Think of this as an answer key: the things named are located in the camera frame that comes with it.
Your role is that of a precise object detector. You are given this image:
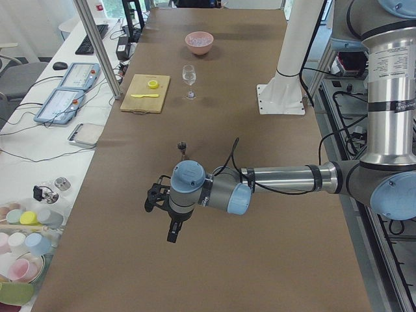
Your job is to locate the pink bowl of ice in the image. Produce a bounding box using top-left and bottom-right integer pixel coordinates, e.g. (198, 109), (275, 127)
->
(185, 31), (214, 55)

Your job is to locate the black power adapter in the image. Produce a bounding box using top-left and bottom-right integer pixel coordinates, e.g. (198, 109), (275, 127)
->
(116, 36), (131, 61)

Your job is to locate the aluminium frame post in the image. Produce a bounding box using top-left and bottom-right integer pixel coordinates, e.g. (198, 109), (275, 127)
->
(73, 0), (122, 99)

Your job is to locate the bamboo cutting board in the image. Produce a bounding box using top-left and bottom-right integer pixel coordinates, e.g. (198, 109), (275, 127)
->
(120, 74), (170, 114)

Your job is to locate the far blue teach pendant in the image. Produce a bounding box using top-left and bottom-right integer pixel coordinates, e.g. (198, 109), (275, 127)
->
(58, 62), (100, 91)

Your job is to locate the silver kitchen scale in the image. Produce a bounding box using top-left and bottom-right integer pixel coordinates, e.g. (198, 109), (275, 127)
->
(68, 123), (104, 148)

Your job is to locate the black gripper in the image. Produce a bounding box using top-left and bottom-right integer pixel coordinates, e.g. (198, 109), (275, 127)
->
(167, 209), (194, 243)

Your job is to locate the steel cocktail jigger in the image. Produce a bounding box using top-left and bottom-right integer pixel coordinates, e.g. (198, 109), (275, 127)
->
(177, 141), (189, 161)

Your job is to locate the black keyboard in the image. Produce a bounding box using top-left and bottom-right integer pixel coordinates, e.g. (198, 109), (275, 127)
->
(75, 24), (110, 55)

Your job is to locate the clear wine glass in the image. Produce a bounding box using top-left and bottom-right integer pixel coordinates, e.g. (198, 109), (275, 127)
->
(182, 64), (196, 99)

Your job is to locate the near blue teach pendant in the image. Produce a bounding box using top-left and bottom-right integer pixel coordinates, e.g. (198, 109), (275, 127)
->
(33, 88), (85, 125)

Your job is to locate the yellow lemon slice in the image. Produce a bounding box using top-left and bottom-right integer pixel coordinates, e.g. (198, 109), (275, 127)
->
(148, 79), (159, 89)

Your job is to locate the blue teach pendant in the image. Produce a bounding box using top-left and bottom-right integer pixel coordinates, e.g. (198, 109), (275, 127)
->
(58, 62), (100, 91)
(33, 88), (85, 125)

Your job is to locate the white camera mast base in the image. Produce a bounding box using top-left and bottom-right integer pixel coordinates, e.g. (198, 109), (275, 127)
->
(257, 0), (326, 115)

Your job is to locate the black computer mouse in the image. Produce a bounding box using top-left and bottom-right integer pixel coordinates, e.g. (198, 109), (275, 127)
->
(52, 62), (68, 71)

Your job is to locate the yellow plastic knife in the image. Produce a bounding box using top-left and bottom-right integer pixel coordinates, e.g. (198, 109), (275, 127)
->
(130, 94), (160, 98)

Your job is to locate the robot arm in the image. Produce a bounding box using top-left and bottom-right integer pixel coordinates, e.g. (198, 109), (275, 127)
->
(162, 1), (415, 242)

